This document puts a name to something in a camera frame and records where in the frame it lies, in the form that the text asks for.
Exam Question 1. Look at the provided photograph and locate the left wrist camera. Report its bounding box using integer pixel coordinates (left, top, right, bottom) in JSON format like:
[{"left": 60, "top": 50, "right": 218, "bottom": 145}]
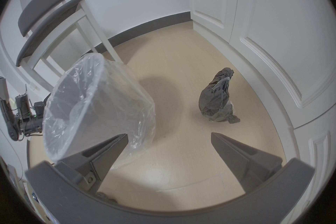
[{"left": 33, "top": 101, "right": 46, "bottom": 118}]

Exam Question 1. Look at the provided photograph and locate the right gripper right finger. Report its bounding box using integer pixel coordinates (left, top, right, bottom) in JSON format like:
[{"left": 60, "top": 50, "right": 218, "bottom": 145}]
[{"left": 211, "top": 132, "right": 283, "bottom": 193}]

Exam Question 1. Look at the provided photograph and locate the white wardrobe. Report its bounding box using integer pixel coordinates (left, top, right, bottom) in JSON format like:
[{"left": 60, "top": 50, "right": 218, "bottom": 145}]
[{"left": 184, "top": 0, "right": 336, "bottom": 218}]

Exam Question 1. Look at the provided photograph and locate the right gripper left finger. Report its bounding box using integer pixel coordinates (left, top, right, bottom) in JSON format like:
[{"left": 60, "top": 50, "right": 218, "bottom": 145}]
[{"left": 56, "top": 133, "right": 129, "bottom": 194}]

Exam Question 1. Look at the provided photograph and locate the black plastic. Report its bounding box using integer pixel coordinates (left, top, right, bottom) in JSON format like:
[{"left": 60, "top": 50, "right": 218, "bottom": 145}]
[{"left": 198, "top": 68, "right": 241, "bottom": 124}]

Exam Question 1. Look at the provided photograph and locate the clear plastic bag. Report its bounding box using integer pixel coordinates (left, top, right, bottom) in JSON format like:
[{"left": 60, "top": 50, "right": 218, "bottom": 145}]
[{"left": 42, "top": 53, "right": 157, "bottom": 166}]

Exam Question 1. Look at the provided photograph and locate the white chair with grey seat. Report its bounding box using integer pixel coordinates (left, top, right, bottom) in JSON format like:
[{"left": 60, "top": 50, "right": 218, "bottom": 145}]
[{"left": 16, "top": 0, "right": 124, "bottom": 93}]

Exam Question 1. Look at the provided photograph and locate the white trash bin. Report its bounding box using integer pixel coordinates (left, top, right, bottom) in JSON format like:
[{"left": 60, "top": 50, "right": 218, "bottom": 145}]
[{"left": 43, "top": 53, "right": 156, "bottom": 163}]

